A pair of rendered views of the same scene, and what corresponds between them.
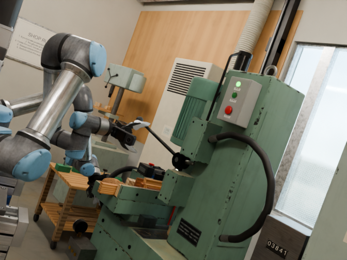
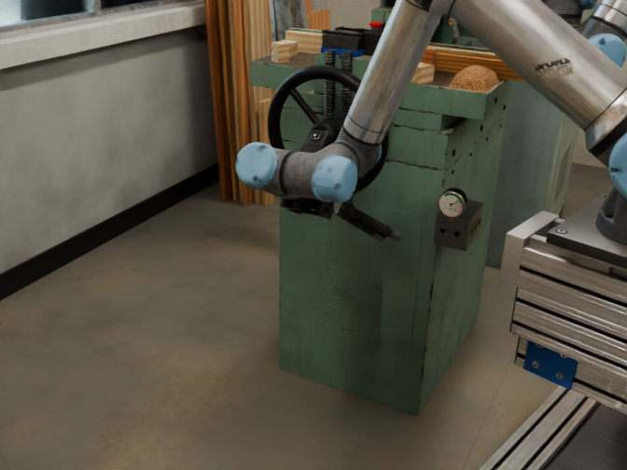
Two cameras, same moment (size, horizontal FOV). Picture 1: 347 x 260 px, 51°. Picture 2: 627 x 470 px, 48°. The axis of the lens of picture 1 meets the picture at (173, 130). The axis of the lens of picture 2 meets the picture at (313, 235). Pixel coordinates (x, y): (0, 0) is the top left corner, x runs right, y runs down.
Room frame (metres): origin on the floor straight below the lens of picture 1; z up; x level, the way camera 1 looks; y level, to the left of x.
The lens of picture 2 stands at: (2.47, 1.46, 1.26)
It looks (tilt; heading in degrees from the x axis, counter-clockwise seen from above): 25 degrees down; 247
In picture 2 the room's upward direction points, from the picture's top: 1 degrees clockwise
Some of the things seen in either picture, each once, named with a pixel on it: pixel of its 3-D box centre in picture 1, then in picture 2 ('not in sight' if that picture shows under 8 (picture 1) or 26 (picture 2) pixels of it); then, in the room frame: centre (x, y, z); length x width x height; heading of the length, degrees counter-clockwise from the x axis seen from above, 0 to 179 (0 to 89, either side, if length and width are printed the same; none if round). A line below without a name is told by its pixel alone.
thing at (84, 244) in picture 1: (80, 250); (459, 223); (1.55, 0.20, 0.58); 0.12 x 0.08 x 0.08; 39
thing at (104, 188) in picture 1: (153, 195); (425, 60); (1.55, -0.02, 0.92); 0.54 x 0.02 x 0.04; 129
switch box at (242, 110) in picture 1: (238, 101); not in sight; (1.27, -0.18, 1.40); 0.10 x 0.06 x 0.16; 39
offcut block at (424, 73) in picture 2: (131, 183); (420, 73); (1.63, 0.10, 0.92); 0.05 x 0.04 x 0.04; 21
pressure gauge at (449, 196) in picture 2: (79, 228); (452, 205); (1.61, 0.25, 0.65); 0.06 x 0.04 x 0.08; 129
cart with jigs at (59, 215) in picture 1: (86, 201); not in sight; (3.06, 0.50, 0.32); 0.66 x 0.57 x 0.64; 128
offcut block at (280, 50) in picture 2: not in sight; (280, 52); (1.86, -0.19, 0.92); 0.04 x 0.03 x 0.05; 101
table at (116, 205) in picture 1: (153, 199); (369, 84); (1.69, -0.02, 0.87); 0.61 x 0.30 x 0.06; 129
